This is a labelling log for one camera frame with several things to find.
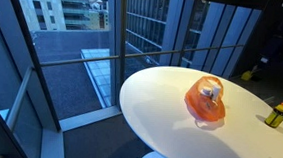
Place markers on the brown medicine bottle yellow lid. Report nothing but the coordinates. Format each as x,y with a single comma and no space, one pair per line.
275,116

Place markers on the white plastic bottle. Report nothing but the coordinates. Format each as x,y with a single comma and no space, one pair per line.
216,91

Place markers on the vertical window mullion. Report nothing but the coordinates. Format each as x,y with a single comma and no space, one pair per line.
123,27

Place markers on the horizontal metal window railing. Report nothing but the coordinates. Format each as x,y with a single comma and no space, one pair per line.
82,60

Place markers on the orange plastic bag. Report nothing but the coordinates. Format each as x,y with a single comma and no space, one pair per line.
209,112

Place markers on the yellow object on floor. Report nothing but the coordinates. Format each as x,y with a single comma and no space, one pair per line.
247,75

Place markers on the slanted grey handrail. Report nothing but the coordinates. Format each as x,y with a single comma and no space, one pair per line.
19,97

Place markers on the dark diagonal window frame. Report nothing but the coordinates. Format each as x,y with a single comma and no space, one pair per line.
33,48

